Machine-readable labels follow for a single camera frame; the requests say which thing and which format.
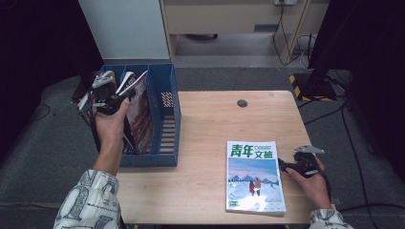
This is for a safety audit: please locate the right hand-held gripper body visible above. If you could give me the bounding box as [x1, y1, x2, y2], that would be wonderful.
[292, 144, 326, 178]

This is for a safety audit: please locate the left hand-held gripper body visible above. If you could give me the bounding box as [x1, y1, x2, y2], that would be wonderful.
[90, 70, 127, 116]

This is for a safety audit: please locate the portrait cover magazine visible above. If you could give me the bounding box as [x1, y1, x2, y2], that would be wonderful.
[77, 92, 96, 128]

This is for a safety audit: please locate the red cover magazine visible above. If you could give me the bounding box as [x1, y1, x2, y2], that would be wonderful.
[122, 70, 155, 156]

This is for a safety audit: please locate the white snow scene magazine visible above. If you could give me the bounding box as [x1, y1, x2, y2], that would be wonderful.
[224, 140, 287, 218]

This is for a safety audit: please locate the blue plastic file rack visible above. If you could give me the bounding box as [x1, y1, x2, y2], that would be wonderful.
[95, 62, 182, 169]

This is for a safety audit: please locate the person's right hand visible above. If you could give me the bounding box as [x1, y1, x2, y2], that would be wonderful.
[285, 156, 332, 209]

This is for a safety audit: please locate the person's left hand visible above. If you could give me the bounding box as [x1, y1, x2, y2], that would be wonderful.
[94, 97, 131, 151]

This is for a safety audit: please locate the black stand base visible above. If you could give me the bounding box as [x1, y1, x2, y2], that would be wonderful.
[70, 75, 96, 104]

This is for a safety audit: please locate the white cabinet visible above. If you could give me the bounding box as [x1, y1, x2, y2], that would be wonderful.
[77, 0, 171, 61]

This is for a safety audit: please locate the black stand with hazard tape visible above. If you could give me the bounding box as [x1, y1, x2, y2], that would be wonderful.
[288, 47, 338, 103]

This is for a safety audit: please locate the dark curtain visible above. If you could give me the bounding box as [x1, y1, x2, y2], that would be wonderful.
[318, 0, 405, 173]
[0, 0, 104, 160]

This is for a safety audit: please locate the light wooden desk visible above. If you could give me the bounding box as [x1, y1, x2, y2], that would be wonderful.
[159, 0, 329, 66]

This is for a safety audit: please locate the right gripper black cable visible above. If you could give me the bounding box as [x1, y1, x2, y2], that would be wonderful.
[318, 170, 332, 204]

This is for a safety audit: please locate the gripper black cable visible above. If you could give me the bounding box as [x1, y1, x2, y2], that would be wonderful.
[89, 108, 102, 152]
[318, 170, 332, 204]

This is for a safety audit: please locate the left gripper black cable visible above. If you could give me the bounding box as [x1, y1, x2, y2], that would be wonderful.
[89, 108, 102, 152]

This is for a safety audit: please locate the short black floor cable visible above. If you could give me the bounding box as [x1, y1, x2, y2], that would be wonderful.
[299, 98, 348, 126]

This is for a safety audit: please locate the long black floor cable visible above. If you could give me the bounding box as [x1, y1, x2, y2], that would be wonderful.
[337, 101, 405, 214]

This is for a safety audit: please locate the thin black floor cable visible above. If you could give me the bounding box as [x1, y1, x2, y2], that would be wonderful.
[30, 103, 52, 122]

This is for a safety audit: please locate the white floor cable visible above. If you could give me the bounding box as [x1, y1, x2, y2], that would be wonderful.
[295, 32, 316, 70]

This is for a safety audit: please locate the black hanging power cable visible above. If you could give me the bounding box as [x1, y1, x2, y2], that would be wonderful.
[271, 4, 302, 68]

